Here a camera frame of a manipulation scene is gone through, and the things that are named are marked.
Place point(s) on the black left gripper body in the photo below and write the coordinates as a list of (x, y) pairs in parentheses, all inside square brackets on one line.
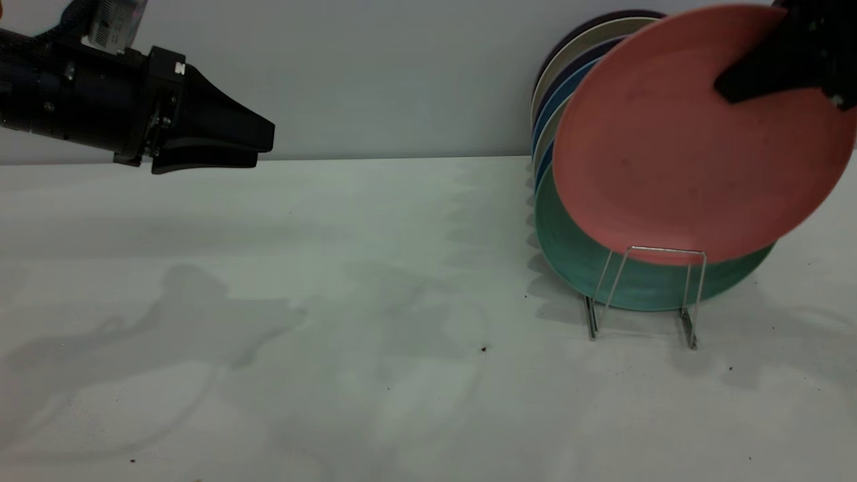
[(107, 100)]

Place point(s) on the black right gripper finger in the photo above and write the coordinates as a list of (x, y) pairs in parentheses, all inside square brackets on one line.
[(776, 67)]

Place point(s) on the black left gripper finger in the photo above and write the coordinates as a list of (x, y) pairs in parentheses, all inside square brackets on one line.
[(201, 161), (221, 124)]

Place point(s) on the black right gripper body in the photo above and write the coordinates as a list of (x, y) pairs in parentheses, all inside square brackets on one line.
[(837, 40)]

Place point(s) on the pink round plate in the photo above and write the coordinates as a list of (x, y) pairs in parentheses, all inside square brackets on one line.
[(669, 167)]

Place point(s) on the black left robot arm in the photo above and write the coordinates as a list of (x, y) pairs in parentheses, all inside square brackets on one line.
[(23, 80)]

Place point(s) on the dark purple plate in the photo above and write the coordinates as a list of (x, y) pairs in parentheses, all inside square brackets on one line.
[(602, 17)]

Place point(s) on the grey beige plate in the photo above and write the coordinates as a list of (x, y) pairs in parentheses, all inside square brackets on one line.
[(589, 37), (546, 134)]

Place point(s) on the dark navy plate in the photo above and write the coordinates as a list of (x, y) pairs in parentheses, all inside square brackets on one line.
[(582, 60)]

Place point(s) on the blue plate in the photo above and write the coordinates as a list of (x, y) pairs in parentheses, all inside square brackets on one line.
[(543, 167), (559, 94)]

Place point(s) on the teal green plate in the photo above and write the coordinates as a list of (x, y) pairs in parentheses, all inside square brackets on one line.
[(582, 261)]

